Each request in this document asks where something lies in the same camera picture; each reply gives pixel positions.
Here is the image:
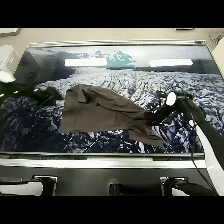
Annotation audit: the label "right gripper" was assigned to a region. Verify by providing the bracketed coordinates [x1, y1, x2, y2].
[143, 103, 174, 127]

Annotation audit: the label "brown pants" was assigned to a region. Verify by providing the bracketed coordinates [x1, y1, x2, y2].
[58, 83, 165, 148]

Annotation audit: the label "black cable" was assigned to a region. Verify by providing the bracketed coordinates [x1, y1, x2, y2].
[188, 120, 218, 194]

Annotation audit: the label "silver frame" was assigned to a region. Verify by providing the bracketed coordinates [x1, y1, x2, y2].
[0, 151, 224, 197]

